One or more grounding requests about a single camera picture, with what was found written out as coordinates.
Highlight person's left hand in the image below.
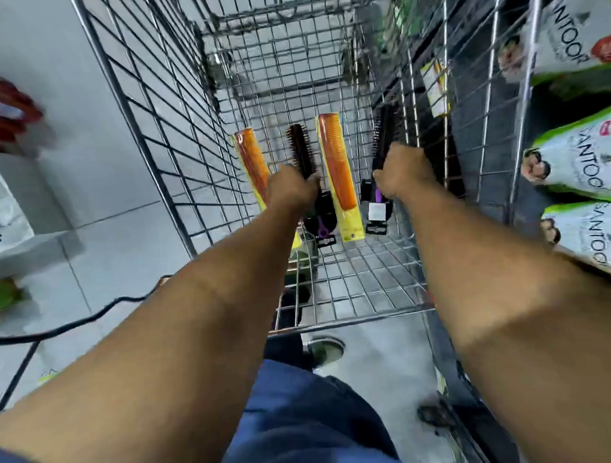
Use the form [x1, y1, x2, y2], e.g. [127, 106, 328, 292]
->
[262, 162, 325, 218]

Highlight person's right hand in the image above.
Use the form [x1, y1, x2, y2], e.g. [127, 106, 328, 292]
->
[370, 140, 439, 203]

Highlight black round hair brush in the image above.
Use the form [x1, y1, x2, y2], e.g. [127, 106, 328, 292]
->
[285, 121, 340, 250]
[354, 102, 408, 237]

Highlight person's left forearm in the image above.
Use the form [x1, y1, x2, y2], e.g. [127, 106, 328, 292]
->
[0, 197, 330, 463]

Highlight person's right forearm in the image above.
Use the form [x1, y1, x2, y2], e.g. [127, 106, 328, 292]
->
[394, 165, 611, 463]

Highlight orange comb in yellow pack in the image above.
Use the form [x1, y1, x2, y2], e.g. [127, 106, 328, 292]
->
[314, 111, 366, 245]
[231, 124, 304, 255]

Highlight yellow shelf price tag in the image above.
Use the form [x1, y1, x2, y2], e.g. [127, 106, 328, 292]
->
[419, 59, 453, 119]

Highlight dark store shelf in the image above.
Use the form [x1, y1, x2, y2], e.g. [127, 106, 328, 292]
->
[372, 0, 611, 463]

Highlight white green soap packet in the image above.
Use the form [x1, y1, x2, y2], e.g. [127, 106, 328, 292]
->
[516, 99, 611, 213]
[493, 0, 611, 91]
[538, 199, 611, 301]

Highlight person's blue trousers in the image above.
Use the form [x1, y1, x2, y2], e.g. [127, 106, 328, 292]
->
[197, 346, 431, 463]

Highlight metal wire shopping cart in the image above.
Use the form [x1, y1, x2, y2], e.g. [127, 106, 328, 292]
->
[68, 0, 578, 352]

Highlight black cable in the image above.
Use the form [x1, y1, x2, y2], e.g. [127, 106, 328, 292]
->
[0, 274, 178, 347]

